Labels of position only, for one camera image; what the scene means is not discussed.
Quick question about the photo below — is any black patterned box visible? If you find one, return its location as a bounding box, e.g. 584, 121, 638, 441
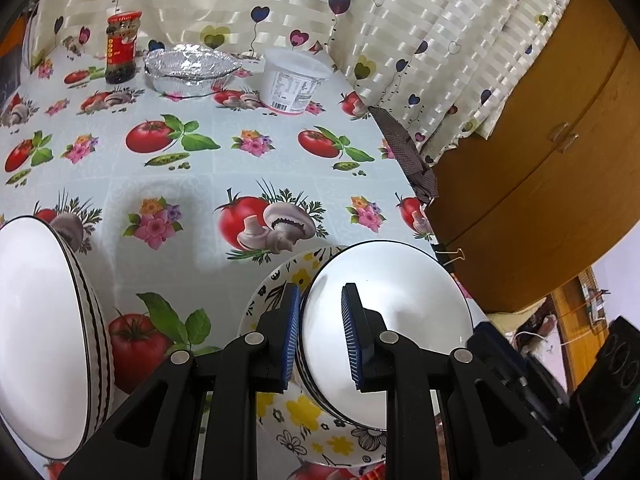
0, 48, 22, 106

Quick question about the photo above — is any yellow flower patterned plate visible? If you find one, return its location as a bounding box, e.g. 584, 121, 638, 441
238, 246, 386, 468

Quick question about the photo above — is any floral vegetable tablecloth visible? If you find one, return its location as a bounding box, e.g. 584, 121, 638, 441
0, 44, 482, 480

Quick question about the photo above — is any white plastic tub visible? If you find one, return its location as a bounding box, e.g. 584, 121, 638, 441
259, 48, 333, 115

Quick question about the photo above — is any white black-rimmed plate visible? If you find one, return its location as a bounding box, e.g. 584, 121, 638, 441
296, 240, 473, 430

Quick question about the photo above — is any red-lidded sauce jar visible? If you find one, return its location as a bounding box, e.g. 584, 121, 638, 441
104, 11, 142, 84

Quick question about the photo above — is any aluminium foil container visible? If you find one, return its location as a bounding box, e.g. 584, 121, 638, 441
143, 44, 242, 99

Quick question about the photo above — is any stack of white ribbed bowls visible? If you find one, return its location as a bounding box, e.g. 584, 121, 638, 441
1, 216, 115, 460

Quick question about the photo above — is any brown dotted strap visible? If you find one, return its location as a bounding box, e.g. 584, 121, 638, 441
368, 105, 441, 206

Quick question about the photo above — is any heart patterned curtain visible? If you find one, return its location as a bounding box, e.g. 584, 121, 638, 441
27, 0, 570, 162

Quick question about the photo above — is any wooden cabinet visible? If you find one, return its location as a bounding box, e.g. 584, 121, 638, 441
427, 0, 639, 312

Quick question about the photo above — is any binder clip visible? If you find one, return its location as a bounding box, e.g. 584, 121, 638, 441
432, 244, 465, 266

